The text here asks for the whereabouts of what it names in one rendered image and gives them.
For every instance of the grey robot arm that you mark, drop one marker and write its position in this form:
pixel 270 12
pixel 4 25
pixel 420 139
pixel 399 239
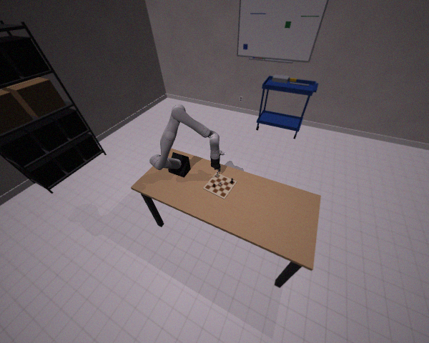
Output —
pixel 179 115

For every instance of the chessboard with pieces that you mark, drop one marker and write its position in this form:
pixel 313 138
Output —
pixel 223 190

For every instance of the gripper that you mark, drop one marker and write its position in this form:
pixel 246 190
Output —
pixel 215 160

